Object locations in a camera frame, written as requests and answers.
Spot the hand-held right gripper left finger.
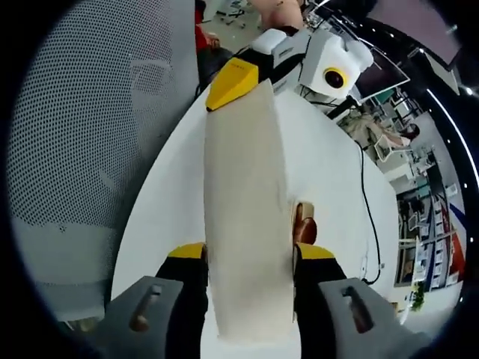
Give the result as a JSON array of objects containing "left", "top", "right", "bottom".
[{"left": 99, "top": 242, "right": 210, "bottom": 359}]

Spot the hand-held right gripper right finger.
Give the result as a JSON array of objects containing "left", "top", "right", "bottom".
[{"left": 293, "top": 242, "right": 413, "bottom": 359}]

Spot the brown wooden spoon utensil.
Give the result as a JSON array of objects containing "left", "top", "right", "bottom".
[{"left": 293, "top": 215, "right": 319, "bottom": 247}]

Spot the beige cutlery case lid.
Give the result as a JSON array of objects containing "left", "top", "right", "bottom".
[{"left": 203, "top": 79, "right": 297, "bottom": 344}]

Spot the black monitor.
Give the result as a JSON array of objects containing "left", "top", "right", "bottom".
[{"left": 354, "top": 36, "right": 412, "bottom": 100}]

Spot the green potted plant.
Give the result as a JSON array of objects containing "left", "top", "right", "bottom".
[{"left": 409, "top": 281, "right": 427, "bottom": 312}]

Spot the shelf with white bins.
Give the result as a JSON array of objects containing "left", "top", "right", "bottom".
[{"left": 397, "top": 185, "right": 464, "bottom": 289}]

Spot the grey mesh chair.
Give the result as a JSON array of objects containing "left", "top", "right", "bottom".
[{"left": 6, "top": 0, "right": 200, "bottom": 328}]

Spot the black power cable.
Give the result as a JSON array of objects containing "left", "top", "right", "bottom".
[{"left": 358, "top": 143, "right": 383, "bottom": 284}]

